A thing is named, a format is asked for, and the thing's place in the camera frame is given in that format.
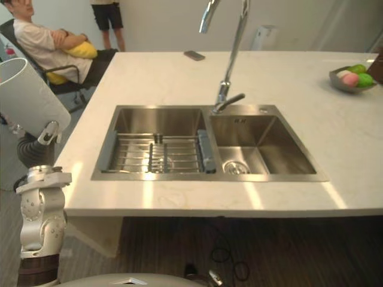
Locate stainless steel double sink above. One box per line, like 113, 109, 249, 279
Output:
90, 104, 330, 182

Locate black office chair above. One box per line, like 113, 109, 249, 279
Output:
0, 18, 97, 113

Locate wire dish rack grey ends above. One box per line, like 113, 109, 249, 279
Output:
100, 129, 217, 175

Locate grey robot torso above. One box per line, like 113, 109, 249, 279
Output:
58, 262, 224, 287

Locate brown box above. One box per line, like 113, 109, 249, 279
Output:
367, 46, 383, 80

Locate seated person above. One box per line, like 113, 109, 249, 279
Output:
4, 0, 119, 85

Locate white standing device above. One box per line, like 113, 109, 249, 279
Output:
250, 25, 278, 51

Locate black cable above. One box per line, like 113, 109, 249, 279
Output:
210, 215, 250, 279

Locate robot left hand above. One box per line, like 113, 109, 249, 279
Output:
8, 120, 62, 169

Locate dark smartphone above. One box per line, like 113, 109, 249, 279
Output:
183, 50, 206, 62

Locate pink fruit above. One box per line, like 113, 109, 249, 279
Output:
342, 74, 360, 88

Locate standing person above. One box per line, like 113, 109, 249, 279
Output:
90, 0, 126, 52

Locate round metal drain strainer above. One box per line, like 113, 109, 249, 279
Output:
223, 160, 252, 175

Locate chrome gooseneck faucet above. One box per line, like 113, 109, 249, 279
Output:
199, 0, 251, 115

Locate grey fruit bowl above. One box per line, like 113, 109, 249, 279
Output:
329, 66, 378, 94

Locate yellow pillow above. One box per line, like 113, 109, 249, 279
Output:
61, 41, 98, 59
46, 71, 68, 86

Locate cream counter support panel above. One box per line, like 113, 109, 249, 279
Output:
66, 215, 124, 258

